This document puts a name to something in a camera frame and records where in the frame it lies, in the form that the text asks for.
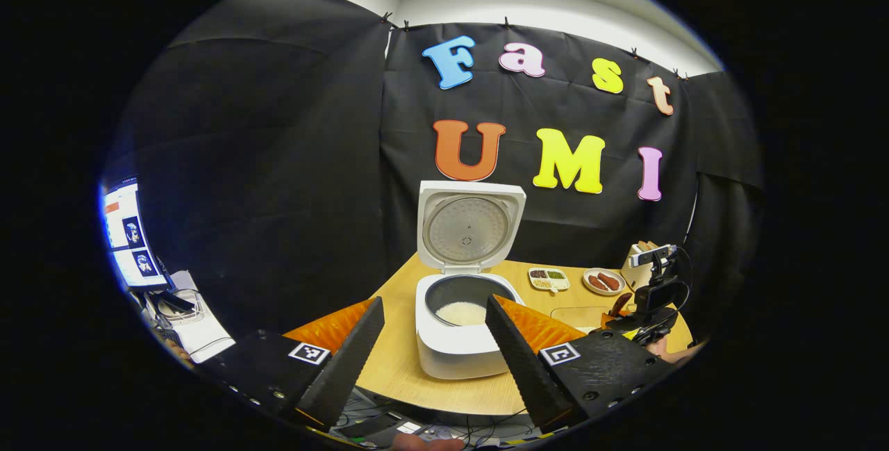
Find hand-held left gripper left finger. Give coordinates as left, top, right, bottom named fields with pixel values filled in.
left=198, top=296, right=386, bottom=431

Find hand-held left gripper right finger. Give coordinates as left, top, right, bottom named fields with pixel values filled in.
left=485, top=295, right=678, bottom=432

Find clear rice container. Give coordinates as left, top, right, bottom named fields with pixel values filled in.
left=551, top=306, right=613, bottom=334

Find white rice cooker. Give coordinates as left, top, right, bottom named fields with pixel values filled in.
left=415, top=181, right=527, bottom=380

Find white toaster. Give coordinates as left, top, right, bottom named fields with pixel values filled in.
left=620, top=241, right=657, bottom=292

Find white round plate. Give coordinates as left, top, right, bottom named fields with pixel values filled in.
left=583, top=268, right=626, bottom=297

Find white divided dish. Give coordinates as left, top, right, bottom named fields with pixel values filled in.
left=528, top=268, right=570, bottom=294

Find white papers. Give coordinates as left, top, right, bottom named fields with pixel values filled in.
left=146, top=270, right=237, bottom=365

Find black backdrop cloth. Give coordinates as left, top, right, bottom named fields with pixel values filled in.
left=104, top=0, right=765, bottom=341

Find computer monitor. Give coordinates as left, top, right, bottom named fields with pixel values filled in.
left=103, top=183, right=169, bottom=290

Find black power cable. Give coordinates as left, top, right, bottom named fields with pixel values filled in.
left=333, top=388, right=546, bottom=448

